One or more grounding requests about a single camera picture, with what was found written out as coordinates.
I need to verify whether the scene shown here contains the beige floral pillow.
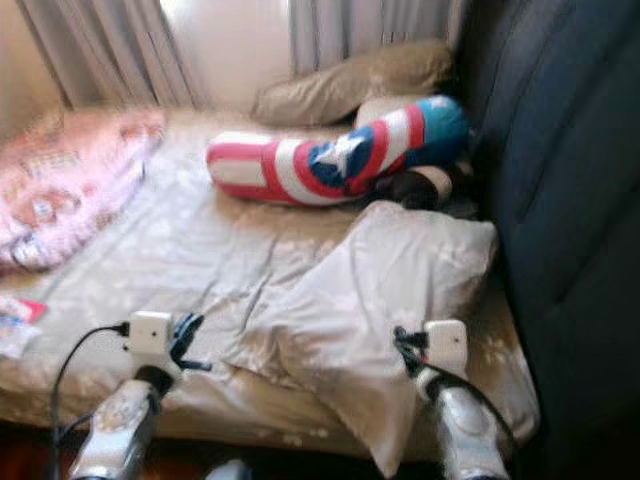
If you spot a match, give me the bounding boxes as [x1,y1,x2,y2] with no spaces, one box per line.
[225,200,499,479]

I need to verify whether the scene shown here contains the colourful comic book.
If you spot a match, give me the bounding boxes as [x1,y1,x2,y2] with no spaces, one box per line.
[0,295,49,359]

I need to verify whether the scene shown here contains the beige floral bed sheet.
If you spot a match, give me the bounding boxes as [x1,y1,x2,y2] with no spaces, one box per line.
[0,108,541,463]

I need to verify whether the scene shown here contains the black and white soft item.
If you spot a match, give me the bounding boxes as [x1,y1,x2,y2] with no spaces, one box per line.
[390,165,476,211]

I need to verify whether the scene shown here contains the pink cartoon print blanket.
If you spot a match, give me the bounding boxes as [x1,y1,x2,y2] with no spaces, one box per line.
[0,108,167,273]

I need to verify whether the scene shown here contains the red white blue bolster pillow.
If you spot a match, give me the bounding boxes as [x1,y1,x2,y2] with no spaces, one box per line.
[205,95,471,207]

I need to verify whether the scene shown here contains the dark blue padded panel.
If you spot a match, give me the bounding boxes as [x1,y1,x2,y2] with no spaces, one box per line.
[455,0,640,480]

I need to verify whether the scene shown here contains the beige plain pillow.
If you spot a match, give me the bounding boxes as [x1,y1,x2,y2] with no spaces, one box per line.
[250,40,456,128]

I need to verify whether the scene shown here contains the grey pleated curtain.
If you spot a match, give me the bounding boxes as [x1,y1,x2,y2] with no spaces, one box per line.
[288,0,471,76]
[15,0,211,109]

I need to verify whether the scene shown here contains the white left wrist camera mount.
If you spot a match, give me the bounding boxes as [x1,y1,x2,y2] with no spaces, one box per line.
[128,311,173,358]

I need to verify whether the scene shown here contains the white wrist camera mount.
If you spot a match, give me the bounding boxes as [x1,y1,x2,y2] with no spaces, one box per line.
[128,311,173,358]
[423,319,469,376]

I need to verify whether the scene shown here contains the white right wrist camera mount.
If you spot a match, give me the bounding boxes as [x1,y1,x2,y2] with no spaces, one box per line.
[423,319,469,376]

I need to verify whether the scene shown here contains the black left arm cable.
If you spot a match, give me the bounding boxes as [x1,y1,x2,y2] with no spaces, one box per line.
[48,322,131,480]

